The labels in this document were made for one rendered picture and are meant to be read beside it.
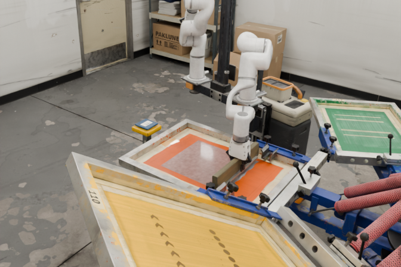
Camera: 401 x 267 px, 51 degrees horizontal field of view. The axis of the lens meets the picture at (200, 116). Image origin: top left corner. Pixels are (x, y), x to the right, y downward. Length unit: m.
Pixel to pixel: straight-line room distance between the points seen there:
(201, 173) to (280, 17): 4.14
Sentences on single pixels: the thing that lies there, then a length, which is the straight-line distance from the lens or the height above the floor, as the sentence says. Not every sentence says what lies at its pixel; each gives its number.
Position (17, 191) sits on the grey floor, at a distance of 3.85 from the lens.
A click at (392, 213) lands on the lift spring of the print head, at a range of 1.68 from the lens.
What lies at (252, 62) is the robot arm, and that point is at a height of 1.50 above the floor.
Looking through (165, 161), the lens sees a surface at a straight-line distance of 2.22.
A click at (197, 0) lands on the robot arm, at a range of 2.50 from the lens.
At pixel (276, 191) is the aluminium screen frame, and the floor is 0.99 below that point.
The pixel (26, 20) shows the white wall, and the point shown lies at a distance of 5.43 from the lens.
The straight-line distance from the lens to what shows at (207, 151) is 2.32.
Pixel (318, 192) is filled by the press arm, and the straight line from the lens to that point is 1.96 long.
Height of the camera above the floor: 2.15
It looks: 26 degrees down
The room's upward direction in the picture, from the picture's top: 2 degrees clockwise
